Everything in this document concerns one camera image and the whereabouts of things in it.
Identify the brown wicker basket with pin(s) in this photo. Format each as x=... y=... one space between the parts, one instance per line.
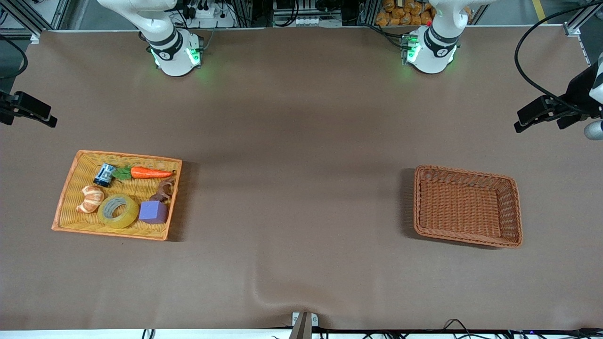
x=461 y=207

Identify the orange toy carrot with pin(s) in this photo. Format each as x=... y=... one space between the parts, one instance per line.
x=148 y=173

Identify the small blue can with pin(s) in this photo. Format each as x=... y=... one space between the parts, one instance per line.
x=104 y=174

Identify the white power strip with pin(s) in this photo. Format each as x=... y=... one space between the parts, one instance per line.
x=316 y=21
x=212 y=14

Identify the orange snack packets pile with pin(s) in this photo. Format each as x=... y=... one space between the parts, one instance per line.
x=405 y=14

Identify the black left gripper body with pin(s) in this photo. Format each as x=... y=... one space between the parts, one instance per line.
x=578 y=90

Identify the purple cube block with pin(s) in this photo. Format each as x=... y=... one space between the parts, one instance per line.
x=153 y=212

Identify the aluminium frame profile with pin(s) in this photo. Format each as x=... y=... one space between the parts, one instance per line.
x=37 y=19
x=577 y=28

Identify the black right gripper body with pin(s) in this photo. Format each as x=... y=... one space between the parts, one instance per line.
x=5 y=106

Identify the clear yellowish tape roll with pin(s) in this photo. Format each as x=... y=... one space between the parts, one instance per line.
x=126 y=216

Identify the toy croissant bread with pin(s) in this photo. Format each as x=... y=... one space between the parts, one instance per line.
x=91 y=198

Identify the metal table edge bracket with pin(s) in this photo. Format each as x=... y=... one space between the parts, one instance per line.
x=304 y=325

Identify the brown toy pretzel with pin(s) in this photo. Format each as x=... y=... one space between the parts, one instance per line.
x=165 y=189

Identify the orange wicker tray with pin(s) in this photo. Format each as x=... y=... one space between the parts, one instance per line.
x=75 y=219

